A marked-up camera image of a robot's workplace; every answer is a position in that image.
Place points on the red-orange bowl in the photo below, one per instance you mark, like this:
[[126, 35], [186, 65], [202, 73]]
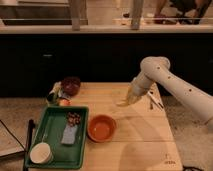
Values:
[[101, 128]]

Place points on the white cup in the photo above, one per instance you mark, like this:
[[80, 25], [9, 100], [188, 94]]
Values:
[[41, 153]]

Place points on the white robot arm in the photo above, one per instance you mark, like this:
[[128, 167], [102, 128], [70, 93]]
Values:
[[156, 69]]

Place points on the brown food cluster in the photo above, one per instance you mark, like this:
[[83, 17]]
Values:
[[73, 119]]

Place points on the green plastic tray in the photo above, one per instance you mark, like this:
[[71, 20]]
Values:
[[50, 129]]

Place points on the black rod beside tray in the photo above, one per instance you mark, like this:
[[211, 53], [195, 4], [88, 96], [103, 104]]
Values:
[[31, 126]]

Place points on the yellow banana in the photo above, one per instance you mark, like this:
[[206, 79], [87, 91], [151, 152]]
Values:
[[122, 103]]

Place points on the dark maroon bowl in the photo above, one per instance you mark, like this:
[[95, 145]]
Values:
[[71, 85]]

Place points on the person in background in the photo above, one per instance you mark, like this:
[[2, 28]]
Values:
[[183, 6]]

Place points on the orange-red fruit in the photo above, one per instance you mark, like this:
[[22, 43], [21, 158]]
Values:
[[64, 102]]

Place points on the grey-blue sponge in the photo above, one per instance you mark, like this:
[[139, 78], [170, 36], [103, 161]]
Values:
[[69, 135]]

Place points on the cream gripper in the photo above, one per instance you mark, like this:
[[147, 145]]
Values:
[[131, 97]]

